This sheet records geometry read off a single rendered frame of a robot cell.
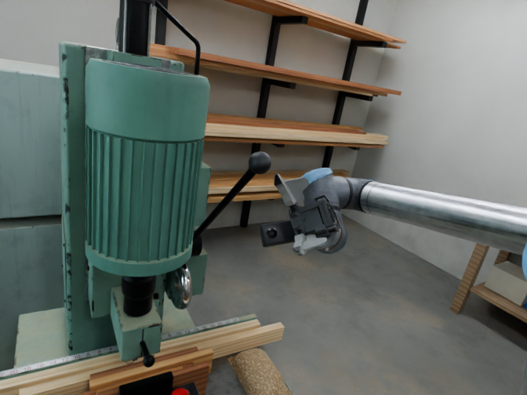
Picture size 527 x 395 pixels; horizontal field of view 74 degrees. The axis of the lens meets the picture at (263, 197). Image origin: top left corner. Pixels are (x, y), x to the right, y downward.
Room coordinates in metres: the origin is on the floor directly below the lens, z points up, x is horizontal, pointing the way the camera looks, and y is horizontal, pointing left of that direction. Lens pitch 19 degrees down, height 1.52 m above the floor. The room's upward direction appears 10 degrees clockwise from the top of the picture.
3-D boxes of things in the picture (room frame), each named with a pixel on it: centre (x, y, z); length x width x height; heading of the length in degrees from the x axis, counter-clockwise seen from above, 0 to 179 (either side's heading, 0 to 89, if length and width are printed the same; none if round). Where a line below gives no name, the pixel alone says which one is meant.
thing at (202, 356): (0.53, 0.15, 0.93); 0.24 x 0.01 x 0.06; 123
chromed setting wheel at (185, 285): (0.72, 0.16, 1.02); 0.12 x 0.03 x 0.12; 33
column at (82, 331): (0.79, 0.36, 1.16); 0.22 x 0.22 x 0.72; 33
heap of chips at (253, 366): (0.61, -0.06, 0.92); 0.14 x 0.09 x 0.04; 33
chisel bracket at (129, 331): (0.56, 0.21, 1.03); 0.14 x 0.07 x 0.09; 33
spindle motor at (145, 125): (0.55, 0.20, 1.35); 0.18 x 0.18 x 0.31
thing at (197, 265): (0.79, 0.17, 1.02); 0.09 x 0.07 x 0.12; 123
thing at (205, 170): (0.81, 0.19, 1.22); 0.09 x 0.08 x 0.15; 33
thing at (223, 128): (3.20, -0.02, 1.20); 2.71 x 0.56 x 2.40; 127
